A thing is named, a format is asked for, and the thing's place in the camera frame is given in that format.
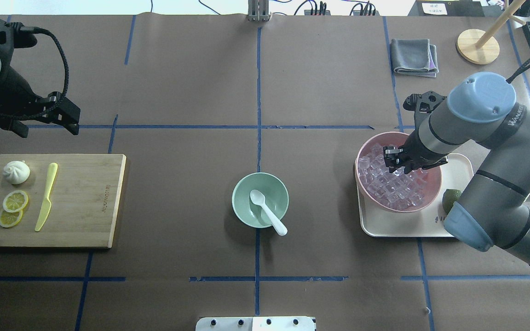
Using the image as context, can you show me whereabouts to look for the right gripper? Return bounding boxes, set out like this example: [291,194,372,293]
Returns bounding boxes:
[383,91,449,177]

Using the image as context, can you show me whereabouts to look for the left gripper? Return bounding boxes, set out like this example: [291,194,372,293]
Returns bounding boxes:
[0,19,81,138]

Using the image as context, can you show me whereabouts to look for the white plastic spoon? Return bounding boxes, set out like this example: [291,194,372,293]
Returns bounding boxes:
[250,190,288,235]

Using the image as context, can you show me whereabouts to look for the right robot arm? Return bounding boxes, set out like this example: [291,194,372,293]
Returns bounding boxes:
[383,58,530,265]

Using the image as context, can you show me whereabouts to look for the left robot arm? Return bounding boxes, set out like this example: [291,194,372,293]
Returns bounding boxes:
[0,19,81,138]

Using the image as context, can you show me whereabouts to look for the clear ice cubes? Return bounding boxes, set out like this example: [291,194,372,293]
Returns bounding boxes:
[356,144,428,210]

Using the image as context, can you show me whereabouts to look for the pink bowl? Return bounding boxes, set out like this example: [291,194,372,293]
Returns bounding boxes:
[355,131,442,212]

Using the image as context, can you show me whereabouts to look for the green bowl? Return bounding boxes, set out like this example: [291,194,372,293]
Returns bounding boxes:
[231,172,289,228]

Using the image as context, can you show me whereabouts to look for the yellow plastic knife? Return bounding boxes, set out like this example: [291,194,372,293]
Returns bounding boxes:
[34,163,58,232]

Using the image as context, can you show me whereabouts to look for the white steamed bun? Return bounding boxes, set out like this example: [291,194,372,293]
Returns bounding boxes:
[2,160,31,185]

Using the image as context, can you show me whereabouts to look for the green lime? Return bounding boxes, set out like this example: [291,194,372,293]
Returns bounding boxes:
[441,188,463,214]

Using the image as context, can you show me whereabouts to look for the beige tray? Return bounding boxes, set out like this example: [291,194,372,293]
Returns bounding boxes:
[357,153,474,238]

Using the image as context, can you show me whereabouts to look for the upper lemon slice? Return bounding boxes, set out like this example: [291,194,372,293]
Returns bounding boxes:
[2,190,29,212]

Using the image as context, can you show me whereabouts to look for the lemon slice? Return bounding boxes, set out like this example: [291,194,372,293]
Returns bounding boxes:
[0,209,23,228]
[2,190,29,212]

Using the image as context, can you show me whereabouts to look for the bamboo cutting board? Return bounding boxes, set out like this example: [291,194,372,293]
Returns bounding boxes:
[0,154,127,249]

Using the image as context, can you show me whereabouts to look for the lower lemon slice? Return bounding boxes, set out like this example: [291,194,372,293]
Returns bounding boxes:
[0,209,23,228]

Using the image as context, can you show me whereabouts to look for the grey folded cloth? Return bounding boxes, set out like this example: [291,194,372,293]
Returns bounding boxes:
[390,39,439,78]

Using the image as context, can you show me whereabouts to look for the wooden mug tree stand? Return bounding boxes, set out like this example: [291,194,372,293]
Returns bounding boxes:
[456,0,526,65]

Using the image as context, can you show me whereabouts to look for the black power strip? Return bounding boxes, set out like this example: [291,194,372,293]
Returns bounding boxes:
[300,0,331,16]

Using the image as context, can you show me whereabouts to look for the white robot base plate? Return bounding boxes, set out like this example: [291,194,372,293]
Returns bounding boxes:
[195,316,317,331]

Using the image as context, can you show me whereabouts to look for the aluminium frame post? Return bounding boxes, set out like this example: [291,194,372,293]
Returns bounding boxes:
[247,0,271,22]

